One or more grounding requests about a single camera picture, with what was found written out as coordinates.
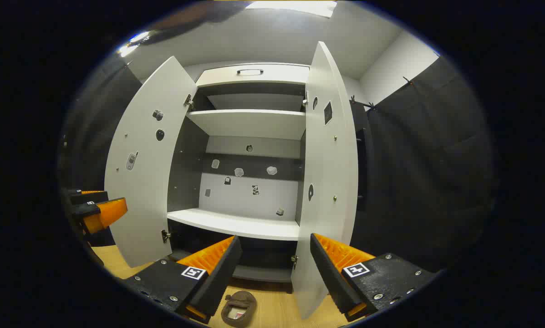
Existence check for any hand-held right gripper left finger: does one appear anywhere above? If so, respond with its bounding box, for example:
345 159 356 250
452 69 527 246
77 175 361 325
120 236 243 325

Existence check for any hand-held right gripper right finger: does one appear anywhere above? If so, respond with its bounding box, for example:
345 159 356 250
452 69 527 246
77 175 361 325
310 233 439 323

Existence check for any brown fuzzy shoe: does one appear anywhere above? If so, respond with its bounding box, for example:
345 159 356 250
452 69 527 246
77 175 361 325
221 291 258 328

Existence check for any white cabinet door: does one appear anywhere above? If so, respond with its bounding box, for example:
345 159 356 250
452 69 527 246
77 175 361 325
290 41 359 320
104 56 199 268

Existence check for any white shoe cabinet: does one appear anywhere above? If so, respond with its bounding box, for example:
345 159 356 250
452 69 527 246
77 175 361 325
167 63 310 292

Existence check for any white cabinet drawer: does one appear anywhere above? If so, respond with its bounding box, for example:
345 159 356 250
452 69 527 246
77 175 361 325
196 64 310 87

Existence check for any ceiling light strip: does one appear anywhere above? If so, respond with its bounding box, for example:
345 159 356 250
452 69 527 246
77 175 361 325
117 31 151 58

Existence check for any rectangular ceiling light panel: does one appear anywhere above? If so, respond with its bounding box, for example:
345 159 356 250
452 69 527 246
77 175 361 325
245 0 337 19

